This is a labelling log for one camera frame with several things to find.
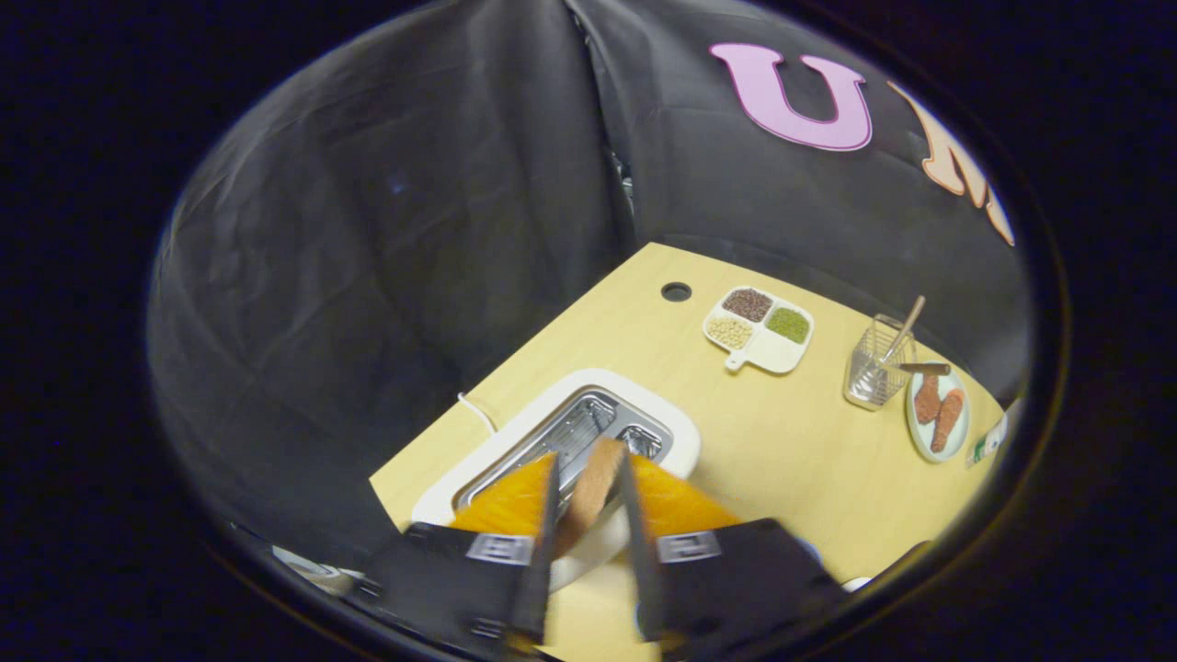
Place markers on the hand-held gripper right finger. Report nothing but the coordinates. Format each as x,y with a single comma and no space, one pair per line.
644,552

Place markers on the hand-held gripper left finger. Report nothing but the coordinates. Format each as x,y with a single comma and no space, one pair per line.
542,552

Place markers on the plain bread slice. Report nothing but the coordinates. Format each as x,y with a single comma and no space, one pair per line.
593,487

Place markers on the white toaster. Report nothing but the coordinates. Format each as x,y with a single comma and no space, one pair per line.
497,449

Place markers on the white divided bean dish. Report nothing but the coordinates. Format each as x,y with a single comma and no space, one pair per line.
768,354

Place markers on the pale green plate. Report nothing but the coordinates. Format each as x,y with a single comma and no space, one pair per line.
919,439

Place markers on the brown meat patty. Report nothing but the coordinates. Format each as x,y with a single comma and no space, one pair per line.
947,421
927,400

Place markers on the black backdrop cloth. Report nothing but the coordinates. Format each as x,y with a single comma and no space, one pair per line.
368,276

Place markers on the thin wooden stick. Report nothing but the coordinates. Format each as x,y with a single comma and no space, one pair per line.
910,317

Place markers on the clear water bottle green cap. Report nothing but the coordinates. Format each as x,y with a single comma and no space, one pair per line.
988,443

